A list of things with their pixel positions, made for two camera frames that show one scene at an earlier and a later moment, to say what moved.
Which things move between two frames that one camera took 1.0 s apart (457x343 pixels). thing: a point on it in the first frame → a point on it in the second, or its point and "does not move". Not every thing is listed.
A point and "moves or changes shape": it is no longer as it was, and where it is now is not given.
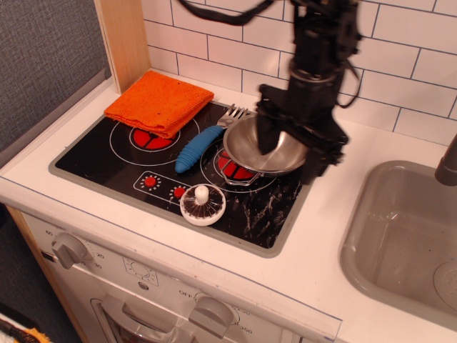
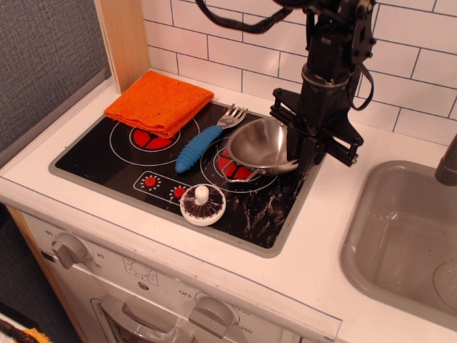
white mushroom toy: x=202 y=205 does not move
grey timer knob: x=68 y=249 does not move
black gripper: x=308 y=109 → x=320 y=113
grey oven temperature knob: x=211 y=315 does not move
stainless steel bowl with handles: x=244 y=158 moves or changes shape
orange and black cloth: x=19 y=336 does not move
